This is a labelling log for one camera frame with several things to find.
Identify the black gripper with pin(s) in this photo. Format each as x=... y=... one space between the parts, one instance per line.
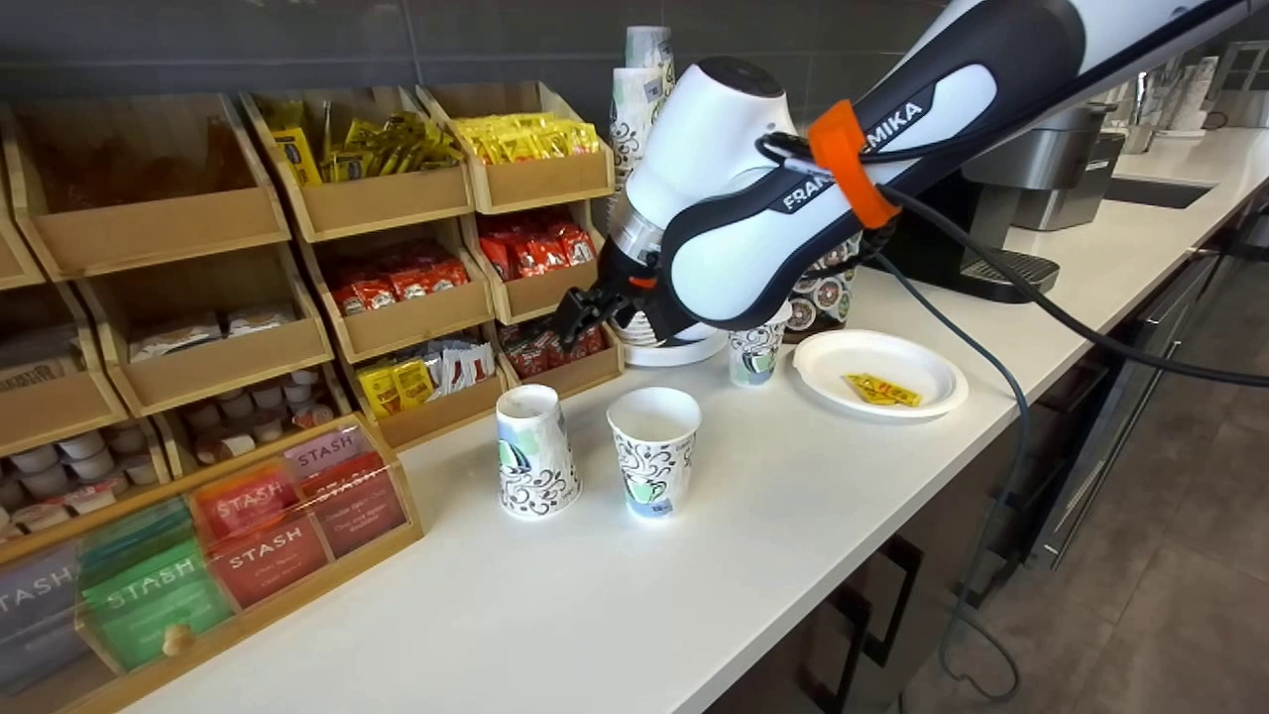
x=624 y=293

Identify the white black Franka robot arm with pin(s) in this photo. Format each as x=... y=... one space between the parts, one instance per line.
x=926 y=119

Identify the dark red sachet pile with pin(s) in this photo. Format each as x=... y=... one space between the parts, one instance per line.
x=538 y=349

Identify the bright red sachet pile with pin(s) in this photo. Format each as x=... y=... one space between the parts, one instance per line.
x=538 y=249

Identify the inverted patterned paper cup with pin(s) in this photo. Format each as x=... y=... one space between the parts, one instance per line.
x=533 y=459

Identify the upright patterned paper cup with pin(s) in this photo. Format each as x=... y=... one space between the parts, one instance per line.
x=653 y=459

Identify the small patterned paper cup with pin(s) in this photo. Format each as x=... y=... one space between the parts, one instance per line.
x=754 y=357

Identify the bright yellow sachet pile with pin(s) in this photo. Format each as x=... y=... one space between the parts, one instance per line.
x=530 y=137

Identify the wooden tray organizer rack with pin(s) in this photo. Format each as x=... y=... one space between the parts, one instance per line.
x=381 y=205

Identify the dark yellow sachet pile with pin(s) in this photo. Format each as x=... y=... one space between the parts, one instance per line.
x=372 y=146

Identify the creamer cup pile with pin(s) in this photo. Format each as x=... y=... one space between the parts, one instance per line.
x=259 y=418
x=73 y=479

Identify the white plate under lids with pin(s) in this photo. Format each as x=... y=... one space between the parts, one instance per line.
x=667 y=356

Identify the white blue packet pile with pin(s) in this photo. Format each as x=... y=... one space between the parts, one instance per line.
x=463 y=364

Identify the yellow packet pile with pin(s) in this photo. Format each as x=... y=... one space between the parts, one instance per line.
x=396 y=387

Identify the stack of patterned cups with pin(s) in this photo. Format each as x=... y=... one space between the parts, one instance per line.
x=634 y=111

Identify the coffee pod carousel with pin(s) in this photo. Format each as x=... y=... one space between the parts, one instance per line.
x=828 y=299

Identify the white paper plate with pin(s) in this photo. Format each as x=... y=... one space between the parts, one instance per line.
x=820 y=377

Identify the taller stack of cups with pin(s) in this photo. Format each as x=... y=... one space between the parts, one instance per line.
x=648 y=44

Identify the maroon Stash tea packs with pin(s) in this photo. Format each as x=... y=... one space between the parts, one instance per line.
x=348 y=495

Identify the wooden tea box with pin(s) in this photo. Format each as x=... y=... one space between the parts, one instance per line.
x=330 y=584

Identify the red Stash tea packs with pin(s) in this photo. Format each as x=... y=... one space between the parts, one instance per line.
x=259 y=536

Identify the black silver Keurig machine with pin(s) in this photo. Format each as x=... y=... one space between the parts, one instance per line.
x=1046 y=174

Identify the green Stash tea packs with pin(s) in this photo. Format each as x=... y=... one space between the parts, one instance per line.
x=152 y=595

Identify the dark countertop sink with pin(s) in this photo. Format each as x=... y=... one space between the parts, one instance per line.
x=1154 y=193

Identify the grey Stash tea packs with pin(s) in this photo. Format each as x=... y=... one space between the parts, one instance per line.
x=40 y=622

